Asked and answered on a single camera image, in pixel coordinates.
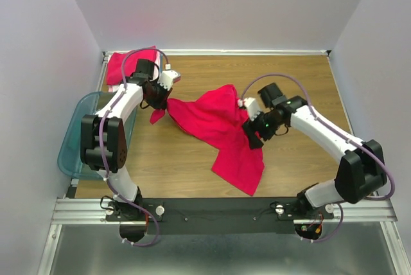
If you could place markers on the aluminium frame rail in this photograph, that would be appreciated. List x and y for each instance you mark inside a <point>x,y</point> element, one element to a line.
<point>89,212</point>

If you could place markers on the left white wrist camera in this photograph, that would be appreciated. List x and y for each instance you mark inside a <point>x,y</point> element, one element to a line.
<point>167,78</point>

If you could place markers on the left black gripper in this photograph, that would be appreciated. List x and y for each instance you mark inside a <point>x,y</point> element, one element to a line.
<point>162,104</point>

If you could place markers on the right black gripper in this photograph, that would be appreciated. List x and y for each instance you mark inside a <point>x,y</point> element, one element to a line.
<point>253,141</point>

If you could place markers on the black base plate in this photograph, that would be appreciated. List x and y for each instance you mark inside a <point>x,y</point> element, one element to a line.
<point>210,216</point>

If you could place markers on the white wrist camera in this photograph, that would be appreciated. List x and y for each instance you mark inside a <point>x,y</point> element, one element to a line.
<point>167,78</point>
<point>252,107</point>

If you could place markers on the teal plastic bin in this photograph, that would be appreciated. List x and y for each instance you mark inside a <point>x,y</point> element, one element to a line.
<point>74,146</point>

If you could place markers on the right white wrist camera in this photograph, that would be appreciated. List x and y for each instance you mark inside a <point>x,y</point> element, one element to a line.
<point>252,107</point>

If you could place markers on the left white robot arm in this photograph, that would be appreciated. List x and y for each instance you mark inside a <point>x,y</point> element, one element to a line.
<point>123,188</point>

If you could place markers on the metal lower shelf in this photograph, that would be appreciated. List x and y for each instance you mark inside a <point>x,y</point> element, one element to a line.
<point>368,248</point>

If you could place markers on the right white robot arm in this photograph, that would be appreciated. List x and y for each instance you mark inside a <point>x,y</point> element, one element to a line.
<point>360,163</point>

